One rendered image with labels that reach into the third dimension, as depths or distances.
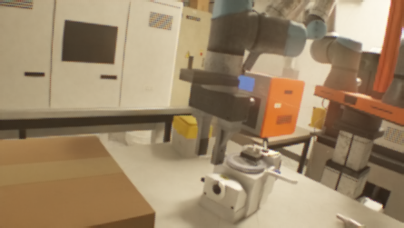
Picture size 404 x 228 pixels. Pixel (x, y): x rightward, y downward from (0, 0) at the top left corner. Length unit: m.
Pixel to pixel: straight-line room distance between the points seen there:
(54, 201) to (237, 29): 0.40
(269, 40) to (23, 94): 0.91
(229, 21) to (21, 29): 0.80
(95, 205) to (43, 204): 0.05
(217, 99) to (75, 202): 0.33
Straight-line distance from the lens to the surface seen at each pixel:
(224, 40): 0.50
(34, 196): 0.29
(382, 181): 2.07
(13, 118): 0.83
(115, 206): 0.27
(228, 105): 0.49
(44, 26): 1.11
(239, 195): 0.51
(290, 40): 0.54
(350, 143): 1.10
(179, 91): 4.57
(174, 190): 0.62
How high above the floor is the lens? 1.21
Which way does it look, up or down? 13 degrees down
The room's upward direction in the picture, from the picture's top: 9 degrees clockwise
